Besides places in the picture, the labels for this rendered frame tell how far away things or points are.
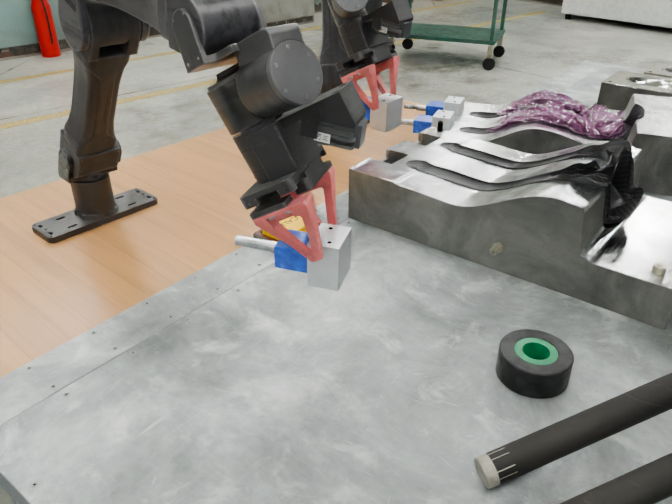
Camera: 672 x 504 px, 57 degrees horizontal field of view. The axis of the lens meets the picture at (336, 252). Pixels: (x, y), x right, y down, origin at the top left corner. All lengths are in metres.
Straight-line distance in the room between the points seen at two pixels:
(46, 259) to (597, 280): 0.79
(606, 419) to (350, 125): 0.36
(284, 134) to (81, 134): 0.44
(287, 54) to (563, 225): 0.45
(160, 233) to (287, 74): 0.54
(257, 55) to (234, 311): 0.37
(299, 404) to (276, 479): 0.10
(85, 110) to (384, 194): 0.45
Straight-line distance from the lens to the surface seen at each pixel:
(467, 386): 0.72
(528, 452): 0.61
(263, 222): 0.63
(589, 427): 0.63
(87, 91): 0.92
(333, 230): 0.68
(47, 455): 0.69
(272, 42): 0.56
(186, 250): 0.98
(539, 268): 0.89
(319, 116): 0.59
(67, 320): 0.87
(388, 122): 1.12
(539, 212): 0.86
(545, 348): 0.74
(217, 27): 0.62
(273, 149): 0.61
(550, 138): 1.22
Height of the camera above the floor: 1.28
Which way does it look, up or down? 30 degrees down
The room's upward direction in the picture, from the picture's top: straight up
